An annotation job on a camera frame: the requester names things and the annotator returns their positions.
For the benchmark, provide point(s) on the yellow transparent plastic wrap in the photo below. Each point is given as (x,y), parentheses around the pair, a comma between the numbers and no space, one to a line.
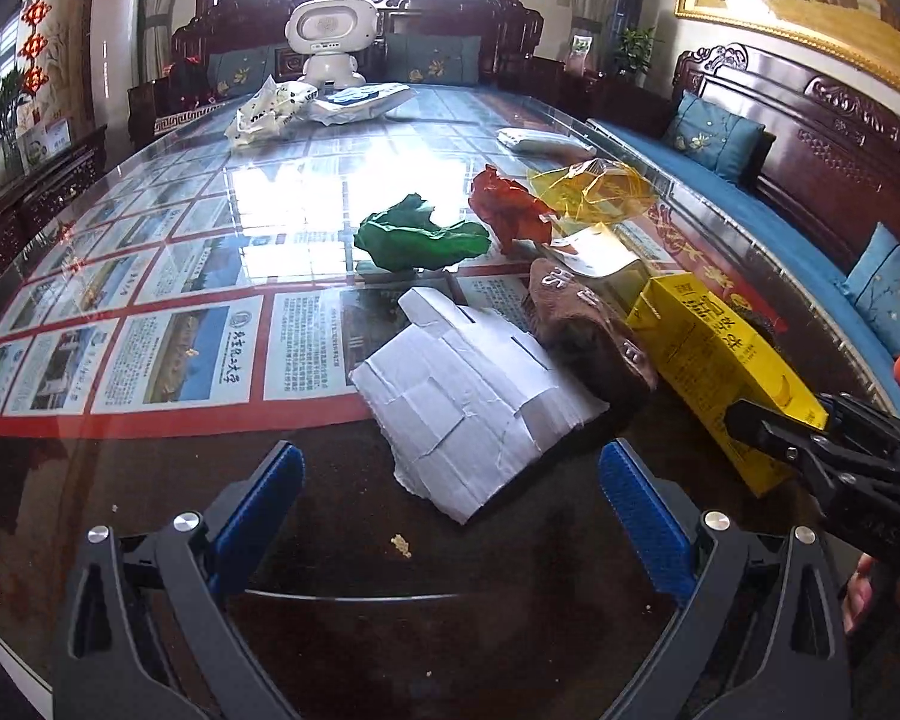
(600,191)

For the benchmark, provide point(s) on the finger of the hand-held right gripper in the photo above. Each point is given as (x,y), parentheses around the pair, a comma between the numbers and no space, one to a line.
(772,435)
(862,416)

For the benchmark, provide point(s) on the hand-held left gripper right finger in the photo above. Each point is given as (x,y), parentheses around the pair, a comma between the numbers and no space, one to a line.
(637,517)

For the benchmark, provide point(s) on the green plastic bag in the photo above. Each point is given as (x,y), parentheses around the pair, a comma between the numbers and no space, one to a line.
(420,240)

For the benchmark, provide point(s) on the small green white box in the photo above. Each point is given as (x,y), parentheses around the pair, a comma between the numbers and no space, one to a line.
(585,41)

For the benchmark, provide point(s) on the carved dark wooden sofa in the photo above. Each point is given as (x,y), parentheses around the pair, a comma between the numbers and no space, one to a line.
(832,135)

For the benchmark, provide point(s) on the carved dark wooden armchair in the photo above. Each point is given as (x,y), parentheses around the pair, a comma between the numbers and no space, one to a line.
(217,26)
(450,7)

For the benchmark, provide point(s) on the small crumb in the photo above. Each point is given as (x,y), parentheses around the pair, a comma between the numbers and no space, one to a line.
(400,545)

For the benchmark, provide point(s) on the green potted plant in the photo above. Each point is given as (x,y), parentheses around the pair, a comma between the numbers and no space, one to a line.
(637,49)

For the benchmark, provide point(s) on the red plastic bag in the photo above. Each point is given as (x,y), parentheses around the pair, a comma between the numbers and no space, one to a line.
(506,206)

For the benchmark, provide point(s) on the yellow carton box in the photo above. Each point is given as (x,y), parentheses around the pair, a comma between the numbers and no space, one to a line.
(712,360)

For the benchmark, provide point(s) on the white tower air conditioner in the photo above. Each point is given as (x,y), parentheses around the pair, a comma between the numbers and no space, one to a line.
(116,30)

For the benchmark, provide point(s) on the white cardboard piece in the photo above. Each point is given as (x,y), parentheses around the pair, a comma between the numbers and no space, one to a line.
(457,405)

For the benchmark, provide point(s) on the blue sofa seat cushion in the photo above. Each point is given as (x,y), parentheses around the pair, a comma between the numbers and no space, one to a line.
(757,240)

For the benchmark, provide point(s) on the photo poster under glass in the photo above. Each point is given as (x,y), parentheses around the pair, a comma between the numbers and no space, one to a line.
(180,345)

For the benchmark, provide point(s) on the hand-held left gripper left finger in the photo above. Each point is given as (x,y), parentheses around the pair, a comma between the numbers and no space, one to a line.
(259,517)

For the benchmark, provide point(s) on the dark wooden side table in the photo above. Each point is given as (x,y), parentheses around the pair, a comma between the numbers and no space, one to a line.
(570,86)

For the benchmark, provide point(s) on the green plant in vase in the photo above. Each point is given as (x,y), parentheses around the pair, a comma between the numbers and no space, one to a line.
(0,112)

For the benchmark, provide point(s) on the white robot toy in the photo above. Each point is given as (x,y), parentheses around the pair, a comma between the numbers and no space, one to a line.
(330,26)

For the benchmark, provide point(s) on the calligraphy wall mural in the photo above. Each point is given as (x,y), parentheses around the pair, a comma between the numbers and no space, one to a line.
(67,37)

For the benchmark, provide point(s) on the brown cloth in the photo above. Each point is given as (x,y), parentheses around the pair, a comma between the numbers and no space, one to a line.
(585,337)

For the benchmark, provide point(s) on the white printed plastic bag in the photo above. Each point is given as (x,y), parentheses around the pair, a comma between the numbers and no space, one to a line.
(270,109)

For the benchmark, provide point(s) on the white and blue package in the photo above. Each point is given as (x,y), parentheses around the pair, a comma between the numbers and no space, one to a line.
(360,101)

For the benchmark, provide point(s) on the teal embroidered cushion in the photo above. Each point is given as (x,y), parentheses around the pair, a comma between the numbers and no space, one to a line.
(240,71)
(431,60)

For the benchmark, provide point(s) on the person's right hand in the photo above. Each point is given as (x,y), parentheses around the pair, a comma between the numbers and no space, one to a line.
(859,592)

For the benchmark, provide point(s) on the blue embroidered cushion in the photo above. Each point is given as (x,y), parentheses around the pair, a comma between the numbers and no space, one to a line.
(712,139)
(892,285)

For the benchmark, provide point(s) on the cream paper box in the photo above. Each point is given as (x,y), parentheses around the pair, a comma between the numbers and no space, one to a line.
(600,262)

